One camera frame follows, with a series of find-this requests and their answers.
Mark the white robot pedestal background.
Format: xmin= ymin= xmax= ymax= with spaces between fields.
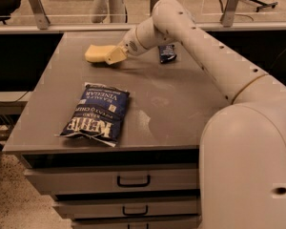
xmin=91 ymin=0 xmax=128 ymax=23

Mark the left metal bracket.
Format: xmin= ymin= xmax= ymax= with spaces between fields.
xmin=29 ymin=0 xmax=51 ymax=30

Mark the right metal bracket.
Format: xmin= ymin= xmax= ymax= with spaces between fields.
xmin=220 ymin=0 xmax=239 ymax=27

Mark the bottom grey drawer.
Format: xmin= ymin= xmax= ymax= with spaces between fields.
xmin=71 ymin=216 xmax=201 ymax=229

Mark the grey drawer cabinet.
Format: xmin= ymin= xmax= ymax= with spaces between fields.
xmin=5 ymin=31 xmax=226 ymax=229

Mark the yellow sponge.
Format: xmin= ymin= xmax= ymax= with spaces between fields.
xmin=85 ymin=45 xmax=114 ymax=63

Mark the middle grey drawer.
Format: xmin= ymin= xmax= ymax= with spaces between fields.
xmin=53 ymin=197 xmax=201 ymax=219

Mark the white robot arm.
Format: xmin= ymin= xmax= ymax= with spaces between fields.
xmin=105 ymin=0 xmax=286 ymax=229

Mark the blue Kettle chips bag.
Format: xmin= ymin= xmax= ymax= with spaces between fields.
xmin=60 ymin=82 xmax=130 ymax=147

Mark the top grey drawer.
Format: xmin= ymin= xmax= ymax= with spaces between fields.
xmin=25 ymin=166 xmax=199 ymax=196

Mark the grey drawer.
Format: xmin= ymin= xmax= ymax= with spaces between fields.
xmin=25 ymin=166 xmax=199 ymax=196
xmin=71 ymin=216 xmax=201 ymax=229
xmin=53 ymin=197 xmax=201 ymax=219

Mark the small dark blue snack packet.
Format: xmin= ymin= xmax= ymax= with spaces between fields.
xmin=158 ymin=44 xmax=176 ymax=64

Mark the black cable left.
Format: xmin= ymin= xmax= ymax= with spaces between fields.
xmin=0 ymin=91 xmax=30 ymax=135

